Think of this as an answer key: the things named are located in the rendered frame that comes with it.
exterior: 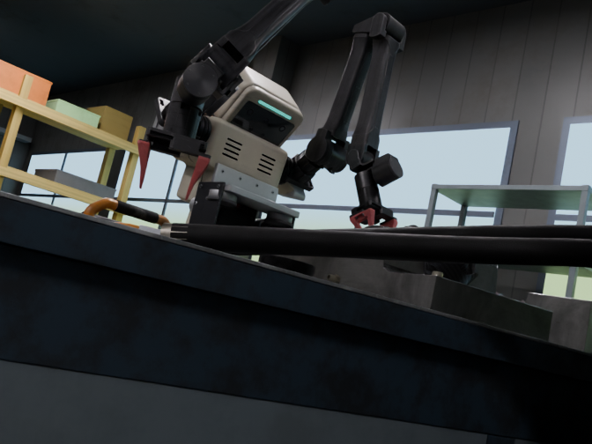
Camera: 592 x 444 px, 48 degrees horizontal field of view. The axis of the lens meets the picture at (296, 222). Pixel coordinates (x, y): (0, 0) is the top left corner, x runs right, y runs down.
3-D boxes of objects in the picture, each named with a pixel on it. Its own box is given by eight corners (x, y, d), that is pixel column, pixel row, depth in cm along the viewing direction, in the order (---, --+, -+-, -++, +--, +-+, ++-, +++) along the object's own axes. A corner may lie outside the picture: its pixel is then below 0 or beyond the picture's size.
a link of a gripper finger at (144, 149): (169, 192, 109) (183, 138, 110) (126, 181, 108) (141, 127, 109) (168, 198, 116) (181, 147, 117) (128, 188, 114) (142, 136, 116)
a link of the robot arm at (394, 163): (366, 163, 181) (346, 152, 176) (399, 144, 175) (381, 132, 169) (373, 201, 176) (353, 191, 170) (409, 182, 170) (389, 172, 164)
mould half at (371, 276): (256, 291, 134) (271, 226, 136) (356, 315, 147) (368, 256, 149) (428, 317, 91) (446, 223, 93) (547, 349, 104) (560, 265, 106)
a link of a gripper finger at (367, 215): (392, 240, 164) (385, 208, 168) (375, 233, 159) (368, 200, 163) (370, 251, 167) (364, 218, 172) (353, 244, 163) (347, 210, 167)
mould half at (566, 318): (357, 316, 151) (366, 270, 153) (414, 332, 170) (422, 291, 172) (582, 361, 118) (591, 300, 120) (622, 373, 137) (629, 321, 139)
